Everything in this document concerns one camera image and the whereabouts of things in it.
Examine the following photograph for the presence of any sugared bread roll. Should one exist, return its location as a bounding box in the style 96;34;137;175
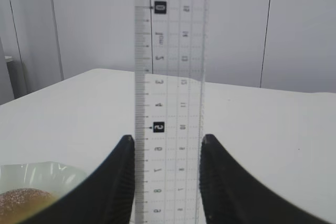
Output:
1;188;57;223

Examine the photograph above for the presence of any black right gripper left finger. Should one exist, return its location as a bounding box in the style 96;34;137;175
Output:
24;135;135;223

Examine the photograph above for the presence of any clear plastic ruler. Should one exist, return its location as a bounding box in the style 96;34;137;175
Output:
133;0;208;223

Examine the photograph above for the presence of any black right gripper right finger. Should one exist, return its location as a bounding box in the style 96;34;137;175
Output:
199;134;326;223

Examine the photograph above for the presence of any frosted green glass bowl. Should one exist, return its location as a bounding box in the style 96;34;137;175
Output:
1;162;87;197

